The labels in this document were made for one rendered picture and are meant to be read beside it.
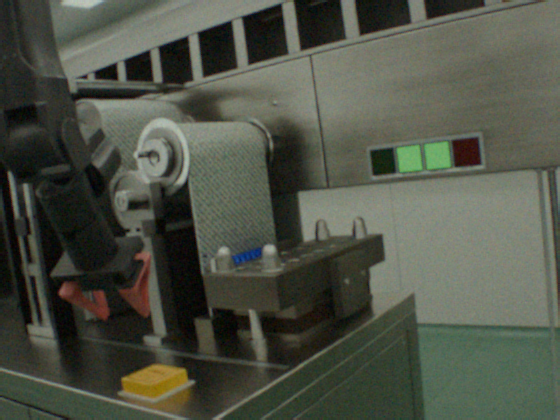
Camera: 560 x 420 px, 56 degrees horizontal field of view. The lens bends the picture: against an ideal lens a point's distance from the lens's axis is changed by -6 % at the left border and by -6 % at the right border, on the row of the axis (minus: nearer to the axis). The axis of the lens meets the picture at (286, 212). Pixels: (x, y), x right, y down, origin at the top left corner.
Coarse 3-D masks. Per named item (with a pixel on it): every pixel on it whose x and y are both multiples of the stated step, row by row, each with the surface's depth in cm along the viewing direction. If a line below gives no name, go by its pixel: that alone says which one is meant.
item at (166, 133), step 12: (156, 132) 105; (168, 132) 103; (144, 144) 108; (180, 144) 103; (264, 144) 123; (180, 156) 102; (144, 168) 109; (180, 168) 103; (156, 180) 107; (168, 180) 105
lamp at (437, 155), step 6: (432, 144) 108; (438, 144) 108; (444, 144) 107; (426, 150) 109; (432, 150) 109; (438, 150) 108; (444, 150) 107; (426, 156) 110; (432, 156) 109; (438, 156) 108; (444, 156) 107; (426, 162) 110; (432, 162) 109; (438, 162) 108; (444, 162) 108; (450, 162) 107; (432, 168) 109
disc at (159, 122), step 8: (160, 120) 105; (168, 120) 104; (152, 128) 107; (168, 128) 104; (176, 128) 103; (144, 136) 108; (176, 136) 103; (184, 136) 102; (184, 144) 102; (184, 152) 102; (184, 160) 103; (184, 168) 103; (144, 176) 110; (184, 176) 103; (176, 184) 105; (168, 192) 106
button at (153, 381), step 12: (144, 372) 81; (156, 372) 81; (168, 372) 80; (180, 372) 81; (132, 384) 78; (144, 384) 77; (156, 384) 77; (168, 384) 78; (180, 384) 80; (144, 396) 77; (156, 396) 76
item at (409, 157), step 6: (402, 150) 112; (408, 150) 112; (414, 150) 111; (420, 150) 110; (402, 156) 113; (408, 156) 112; (414, 156) 111; (420, 156) 110; (402, 162) 113; (408, 162) 112; (414, 162) 111; (420, 162) 110; (402, 168) 113; (408, 168) 112; (414, 168) 111; (420, 168) 111
